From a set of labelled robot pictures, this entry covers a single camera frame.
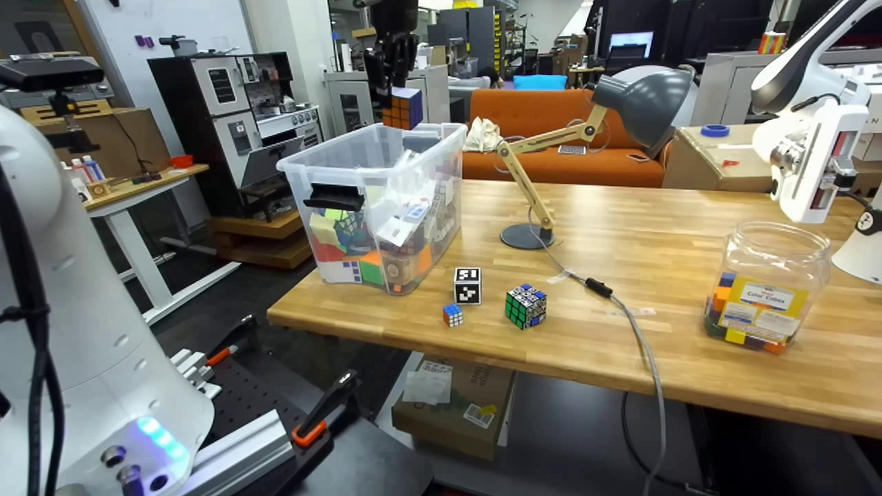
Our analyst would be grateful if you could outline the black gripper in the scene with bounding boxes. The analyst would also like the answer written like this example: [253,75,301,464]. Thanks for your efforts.
[366,0,423,103]

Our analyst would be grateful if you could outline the orange blue Rubik's cube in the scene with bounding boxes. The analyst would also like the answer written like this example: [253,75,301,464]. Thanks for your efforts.
[377,85,427,132]

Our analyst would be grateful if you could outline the white cube with dark tag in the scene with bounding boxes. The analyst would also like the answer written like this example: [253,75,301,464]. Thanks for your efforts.
[377,205,429,247]

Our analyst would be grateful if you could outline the pale yellow green cube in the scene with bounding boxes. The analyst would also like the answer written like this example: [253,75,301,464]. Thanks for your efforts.
[305,207,354,247]

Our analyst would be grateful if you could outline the red orange cube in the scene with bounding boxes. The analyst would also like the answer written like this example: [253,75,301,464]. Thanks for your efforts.
[310,241,369,269]

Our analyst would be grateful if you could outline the black white tag cube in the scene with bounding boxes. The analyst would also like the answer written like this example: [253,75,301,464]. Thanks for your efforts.
[450,265,485,307]

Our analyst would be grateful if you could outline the wooden desk lamp gray shade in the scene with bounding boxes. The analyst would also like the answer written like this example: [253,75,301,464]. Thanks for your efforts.
[467,64,697,253]

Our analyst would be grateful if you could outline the blue green stickered Rubik's cube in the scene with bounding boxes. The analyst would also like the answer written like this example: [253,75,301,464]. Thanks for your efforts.
[503,282,552,334]

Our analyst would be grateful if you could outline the white glass-door cabinet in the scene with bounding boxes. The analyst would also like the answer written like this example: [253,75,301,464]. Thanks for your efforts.
[323,70,381,139]

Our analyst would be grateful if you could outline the clear plastic storage bin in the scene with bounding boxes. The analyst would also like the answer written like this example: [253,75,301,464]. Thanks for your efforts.
[272,118,468,298]

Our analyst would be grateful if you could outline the blue box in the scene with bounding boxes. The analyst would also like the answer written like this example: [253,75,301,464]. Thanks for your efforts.
[511,71,570,93]

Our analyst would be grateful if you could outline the orange sofa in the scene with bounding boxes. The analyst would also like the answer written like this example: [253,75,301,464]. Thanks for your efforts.
[461,85,673,190]

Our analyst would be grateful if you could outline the black white equipment rack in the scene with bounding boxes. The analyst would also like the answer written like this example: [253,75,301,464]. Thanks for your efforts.
[146,49,326,220]

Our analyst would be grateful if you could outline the low wooden shelf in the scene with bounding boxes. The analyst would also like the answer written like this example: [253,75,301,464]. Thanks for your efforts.
[212,210,316,274]

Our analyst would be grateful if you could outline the lit blue computer screen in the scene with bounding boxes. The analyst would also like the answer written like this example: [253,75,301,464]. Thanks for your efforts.
[604,28,658,66]

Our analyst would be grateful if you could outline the black orange clamp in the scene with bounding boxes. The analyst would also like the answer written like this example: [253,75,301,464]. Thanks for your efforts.
[198,311,261,373]
[289,370,365,451]

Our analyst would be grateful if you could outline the white-legged wooden side desk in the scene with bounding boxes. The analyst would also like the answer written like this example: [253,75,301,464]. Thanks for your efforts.
[78,163,243,326]

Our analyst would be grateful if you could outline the blue red labelled bottle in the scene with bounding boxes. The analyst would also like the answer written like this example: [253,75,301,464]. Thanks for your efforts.
[78,152,107,188]

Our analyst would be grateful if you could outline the cardboard box with labels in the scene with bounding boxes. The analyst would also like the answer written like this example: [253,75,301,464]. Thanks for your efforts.
[392,354,518,464]

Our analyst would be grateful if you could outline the tan wooden box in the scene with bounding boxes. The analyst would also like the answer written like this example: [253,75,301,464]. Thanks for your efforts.
[661,121,780,192]

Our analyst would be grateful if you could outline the orange cylinder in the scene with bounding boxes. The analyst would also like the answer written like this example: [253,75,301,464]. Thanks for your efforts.
[756,26,792,57]

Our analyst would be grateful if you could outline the aluminium extrusion bar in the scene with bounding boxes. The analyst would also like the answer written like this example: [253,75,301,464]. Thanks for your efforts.
[177,409,297,496]

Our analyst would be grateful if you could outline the clear jar of colored blocks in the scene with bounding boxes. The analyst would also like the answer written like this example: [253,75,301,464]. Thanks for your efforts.
[700,219,835,359]

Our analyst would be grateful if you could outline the white curved base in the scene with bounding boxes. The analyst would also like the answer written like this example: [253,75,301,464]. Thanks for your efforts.
[829,181,882,286]

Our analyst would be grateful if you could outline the braided lamp cable with switch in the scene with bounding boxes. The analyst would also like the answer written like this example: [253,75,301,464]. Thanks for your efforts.
[536,234,713,496]

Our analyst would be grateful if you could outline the black camera on stand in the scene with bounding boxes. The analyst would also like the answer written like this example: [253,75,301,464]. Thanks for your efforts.
[0,53,104,121]

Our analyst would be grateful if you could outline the silver extrusion bracket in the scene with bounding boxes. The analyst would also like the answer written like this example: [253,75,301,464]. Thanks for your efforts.
[165,344,226,406]

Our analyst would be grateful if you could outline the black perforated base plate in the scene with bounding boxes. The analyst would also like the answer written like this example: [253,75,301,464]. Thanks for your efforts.
[205,354,435,496]

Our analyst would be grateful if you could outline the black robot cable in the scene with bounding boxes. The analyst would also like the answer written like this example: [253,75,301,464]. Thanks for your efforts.
[0,163,68,496]

